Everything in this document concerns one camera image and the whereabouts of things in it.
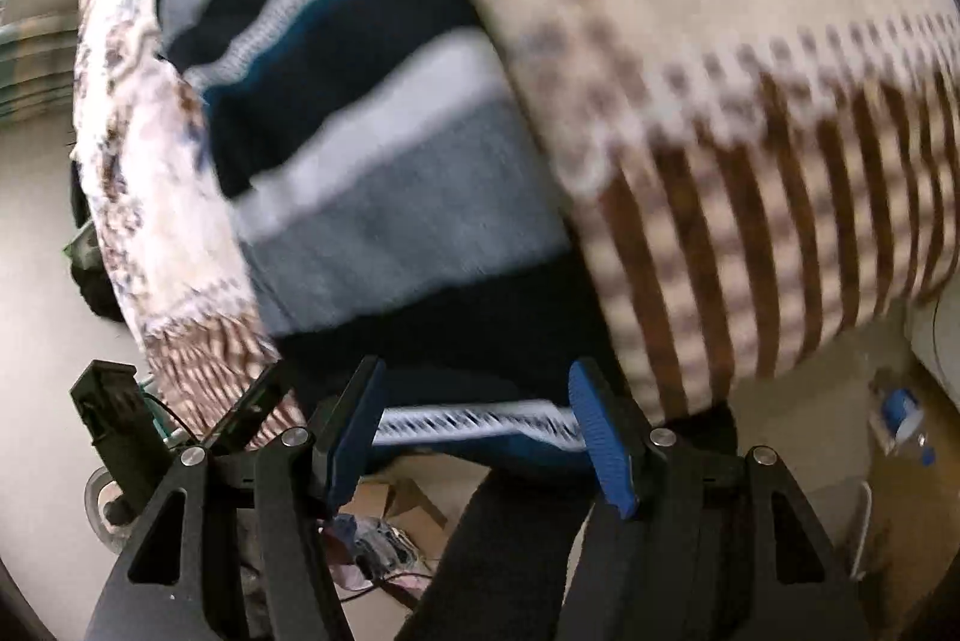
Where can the black bag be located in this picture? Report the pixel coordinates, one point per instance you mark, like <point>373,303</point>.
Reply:
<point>94,288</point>

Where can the striped knit sweater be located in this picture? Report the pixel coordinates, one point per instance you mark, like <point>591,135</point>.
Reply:
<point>375,198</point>

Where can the crumpled cloth pile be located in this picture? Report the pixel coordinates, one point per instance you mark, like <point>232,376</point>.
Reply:
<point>375,551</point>

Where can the grey waste bin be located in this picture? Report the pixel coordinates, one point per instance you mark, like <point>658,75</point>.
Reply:
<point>101,513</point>

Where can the grey-blue curtain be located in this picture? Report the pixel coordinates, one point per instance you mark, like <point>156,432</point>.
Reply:
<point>37,71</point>

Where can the flat cardboard piece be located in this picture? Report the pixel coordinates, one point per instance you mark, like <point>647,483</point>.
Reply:
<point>405,506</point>

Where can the blue capped plastic bottle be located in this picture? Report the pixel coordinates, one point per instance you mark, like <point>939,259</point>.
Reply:
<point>904,412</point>

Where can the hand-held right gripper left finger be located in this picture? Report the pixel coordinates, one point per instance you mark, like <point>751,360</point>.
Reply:
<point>356,438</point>

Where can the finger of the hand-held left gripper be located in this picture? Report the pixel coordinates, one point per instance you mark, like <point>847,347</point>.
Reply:
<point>251,408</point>
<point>112,412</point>

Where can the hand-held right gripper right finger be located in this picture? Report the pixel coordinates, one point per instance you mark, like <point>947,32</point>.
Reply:
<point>600,446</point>

